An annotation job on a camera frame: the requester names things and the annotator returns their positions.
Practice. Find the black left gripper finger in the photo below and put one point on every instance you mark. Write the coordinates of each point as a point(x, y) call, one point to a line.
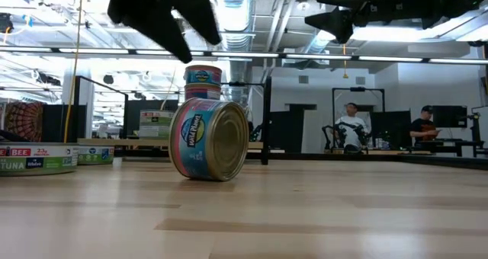
point(152, 15)
point(194, 7)

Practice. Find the Wild Planet pink salmon can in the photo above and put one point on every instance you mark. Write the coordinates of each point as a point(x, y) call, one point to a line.
point(202, 75)
point(202, 92)
point(202, 144)

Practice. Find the black background robot arm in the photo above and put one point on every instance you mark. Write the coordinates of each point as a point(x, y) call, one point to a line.
point(257, 131)

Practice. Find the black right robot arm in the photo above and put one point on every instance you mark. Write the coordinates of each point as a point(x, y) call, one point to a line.
point(469, 0)

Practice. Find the wooden shelf board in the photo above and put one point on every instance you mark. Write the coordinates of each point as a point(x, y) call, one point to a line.
point(126, 141)

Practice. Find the yellow pendant lamp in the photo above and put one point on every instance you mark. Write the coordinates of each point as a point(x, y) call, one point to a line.
point(345, 75)

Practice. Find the long strip light bar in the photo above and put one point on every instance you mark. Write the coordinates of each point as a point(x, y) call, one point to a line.
point(438, 60)

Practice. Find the person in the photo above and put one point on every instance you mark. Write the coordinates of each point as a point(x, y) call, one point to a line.
point(350, 125)
point(423, 127)

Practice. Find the black background robot arms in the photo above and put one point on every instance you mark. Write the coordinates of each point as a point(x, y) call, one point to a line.
point(326, 137)

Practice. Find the black partition panel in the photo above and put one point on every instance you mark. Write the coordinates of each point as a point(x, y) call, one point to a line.
point(286, 133)
point(392, 125)

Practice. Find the black background desk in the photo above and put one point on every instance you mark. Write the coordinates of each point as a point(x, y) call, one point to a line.
point(450, 142)

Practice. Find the patterned red tapestry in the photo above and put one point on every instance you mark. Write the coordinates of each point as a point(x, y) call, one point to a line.
point(26, 118)

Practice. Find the silver ribbed ceiling duct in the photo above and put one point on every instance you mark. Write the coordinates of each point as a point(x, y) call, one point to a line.
point(236, 23)

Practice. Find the grey wall vent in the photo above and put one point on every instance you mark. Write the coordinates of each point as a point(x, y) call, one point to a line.
point(303, 79)
point(360, 80)

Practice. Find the black background stand frame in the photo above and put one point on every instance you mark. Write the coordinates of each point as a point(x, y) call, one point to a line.
point(358, 88)

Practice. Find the black wall monitor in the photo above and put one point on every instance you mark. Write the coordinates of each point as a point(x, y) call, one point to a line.
point(453, 116)

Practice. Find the black metal shelf frame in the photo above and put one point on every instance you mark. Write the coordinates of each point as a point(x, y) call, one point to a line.
point(267, 137)

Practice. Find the black camera tripod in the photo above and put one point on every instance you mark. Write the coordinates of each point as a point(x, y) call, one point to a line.
point(475, 129)

